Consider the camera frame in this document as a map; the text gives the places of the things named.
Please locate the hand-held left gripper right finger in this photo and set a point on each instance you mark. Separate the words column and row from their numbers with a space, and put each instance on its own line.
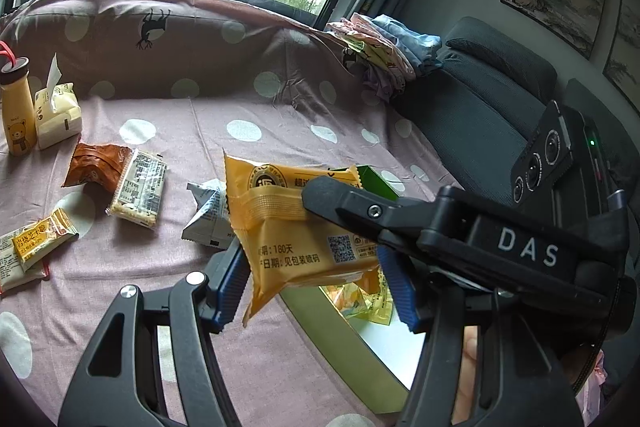
column 400, row 292

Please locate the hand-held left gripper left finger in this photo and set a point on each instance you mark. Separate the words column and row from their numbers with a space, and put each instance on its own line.
column 227, row 292

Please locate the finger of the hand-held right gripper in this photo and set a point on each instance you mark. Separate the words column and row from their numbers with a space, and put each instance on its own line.
column 372, row 210

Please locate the large yellow snack packet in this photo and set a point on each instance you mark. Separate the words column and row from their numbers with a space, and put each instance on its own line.
column 270, row 257

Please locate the green cardboard box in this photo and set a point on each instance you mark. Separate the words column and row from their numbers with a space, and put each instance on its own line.
column 325, row 332

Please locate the clear cracker packet printed label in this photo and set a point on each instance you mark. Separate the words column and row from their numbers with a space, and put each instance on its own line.
column 140, row 187

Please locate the small yellow cracker packet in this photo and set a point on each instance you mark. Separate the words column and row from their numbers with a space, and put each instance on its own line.
column 42, row 237

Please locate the grey packet with red ends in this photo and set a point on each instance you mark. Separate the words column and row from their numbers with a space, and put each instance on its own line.
column 10, row 262

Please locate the person's right hand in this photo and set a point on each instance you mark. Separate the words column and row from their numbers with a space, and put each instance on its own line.
column 469, row 367

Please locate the grey-white snack packet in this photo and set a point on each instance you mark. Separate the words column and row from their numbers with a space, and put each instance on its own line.
column 207, row 222

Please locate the dark grey cushion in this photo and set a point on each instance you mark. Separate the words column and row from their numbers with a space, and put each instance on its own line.
column 475, row 107

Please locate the pink floral cloth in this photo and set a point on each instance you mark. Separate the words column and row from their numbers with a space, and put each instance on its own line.
column 597, row 377

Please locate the stack of folded clothes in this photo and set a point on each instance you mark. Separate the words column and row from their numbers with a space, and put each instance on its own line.
column 380, row 52

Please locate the pink dotted bed sheet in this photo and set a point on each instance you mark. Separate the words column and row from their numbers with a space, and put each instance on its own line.
column 200, row 132

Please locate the orange snack packet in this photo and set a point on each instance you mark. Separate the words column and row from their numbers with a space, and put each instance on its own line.
column 95, row 162

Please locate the cream tissue pack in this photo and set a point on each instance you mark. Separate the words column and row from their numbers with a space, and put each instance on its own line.
column 57, row 117

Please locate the yellow bear bottle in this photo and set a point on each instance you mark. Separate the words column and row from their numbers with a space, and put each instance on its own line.
column 17, row 127

